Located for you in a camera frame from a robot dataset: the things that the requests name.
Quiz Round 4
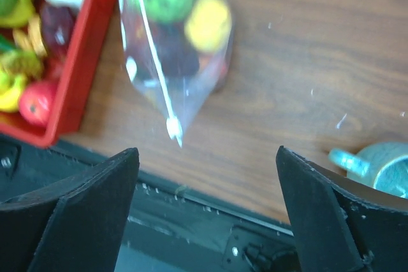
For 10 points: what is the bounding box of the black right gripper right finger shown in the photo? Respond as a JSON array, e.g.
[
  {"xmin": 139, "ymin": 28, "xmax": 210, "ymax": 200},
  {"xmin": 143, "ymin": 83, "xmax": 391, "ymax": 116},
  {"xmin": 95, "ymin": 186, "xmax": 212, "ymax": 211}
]
[{"xmin": 275, "ymin": 146, "xmax": 407, "ymax": 271}]

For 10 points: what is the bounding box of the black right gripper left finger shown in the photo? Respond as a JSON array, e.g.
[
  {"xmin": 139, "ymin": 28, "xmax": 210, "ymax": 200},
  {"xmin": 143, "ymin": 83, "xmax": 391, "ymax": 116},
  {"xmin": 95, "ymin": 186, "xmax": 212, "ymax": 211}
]
[{"xmin": 1, "ymin": 148, "xmax": 140, "ymax": 271}]

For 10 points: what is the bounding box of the dark red bell pepper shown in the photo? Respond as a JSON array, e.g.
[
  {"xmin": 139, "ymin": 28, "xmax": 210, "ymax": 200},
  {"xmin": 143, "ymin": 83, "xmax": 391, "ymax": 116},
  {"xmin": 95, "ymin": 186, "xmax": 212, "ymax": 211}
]
[{"xmin": 40, "ymin": 3, "xmax": 75, "ymax": 59}]

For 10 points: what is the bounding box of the clear polka dot zip bag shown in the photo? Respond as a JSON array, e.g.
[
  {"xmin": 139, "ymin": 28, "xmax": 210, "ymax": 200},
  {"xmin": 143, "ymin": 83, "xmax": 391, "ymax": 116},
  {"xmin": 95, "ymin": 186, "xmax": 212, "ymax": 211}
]
[{"xmin": 119, "ymin": 0, "xmax": 234, "ymax": 143}]

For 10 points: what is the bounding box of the yellow lemon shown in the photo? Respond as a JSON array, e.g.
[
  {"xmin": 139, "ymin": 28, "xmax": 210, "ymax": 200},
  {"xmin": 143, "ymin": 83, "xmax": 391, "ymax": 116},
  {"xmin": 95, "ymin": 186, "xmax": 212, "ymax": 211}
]
[{"xmin": 184, "ymin": 0, "xmax": 232, "ymax": 53}]

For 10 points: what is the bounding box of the teal ceramic mug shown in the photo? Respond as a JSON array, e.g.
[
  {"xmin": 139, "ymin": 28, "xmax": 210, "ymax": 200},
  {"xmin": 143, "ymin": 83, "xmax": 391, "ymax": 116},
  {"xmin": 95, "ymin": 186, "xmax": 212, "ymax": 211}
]
[{"xmin": 328, "ymin": 142, "xmax": 407, "ymax": 199}]

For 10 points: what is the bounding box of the red apple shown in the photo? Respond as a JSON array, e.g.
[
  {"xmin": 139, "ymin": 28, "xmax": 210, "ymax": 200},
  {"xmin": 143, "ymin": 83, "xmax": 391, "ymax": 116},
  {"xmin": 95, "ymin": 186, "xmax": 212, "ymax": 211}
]
[{"xmin": 18, "ymin": 80, "xmax": 58, "ymax": 127}]

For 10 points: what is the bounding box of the yellow banana bunch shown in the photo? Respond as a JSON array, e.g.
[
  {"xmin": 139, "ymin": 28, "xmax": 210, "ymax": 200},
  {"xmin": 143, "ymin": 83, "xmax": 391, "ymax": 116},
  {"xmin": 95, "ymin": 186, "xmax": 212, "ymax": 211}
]
[{"xmin": 1, "ymin": 71, "xmax": 29, "ymax": 113}]

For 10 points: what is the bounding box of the red plastic tray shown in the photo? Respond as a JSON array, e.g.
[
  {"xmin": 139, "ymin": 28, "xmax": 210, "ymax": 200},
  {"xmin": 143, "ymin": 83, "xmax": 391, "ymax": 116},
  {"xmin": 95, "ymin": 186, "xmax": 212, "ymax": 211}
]
[{"xmin": 1, "ymin": 0, "xmax": 116, "ymax": 148}]

